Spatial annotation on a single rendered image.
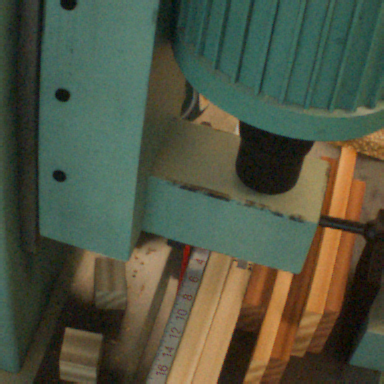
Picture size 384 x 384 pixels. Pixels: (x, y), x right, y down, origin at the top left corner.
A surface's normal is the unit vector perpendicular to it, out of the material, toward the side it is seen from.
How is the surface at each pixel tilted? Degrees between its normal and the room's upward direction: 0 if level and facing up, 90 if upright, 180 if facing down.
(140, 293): 0
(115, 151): 90
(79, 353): 0
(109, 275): 0
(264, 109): 90
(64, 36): 90
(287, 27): 90
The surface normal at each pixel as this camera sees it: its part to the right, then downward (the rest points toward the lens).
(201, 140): 0.11, -0.65
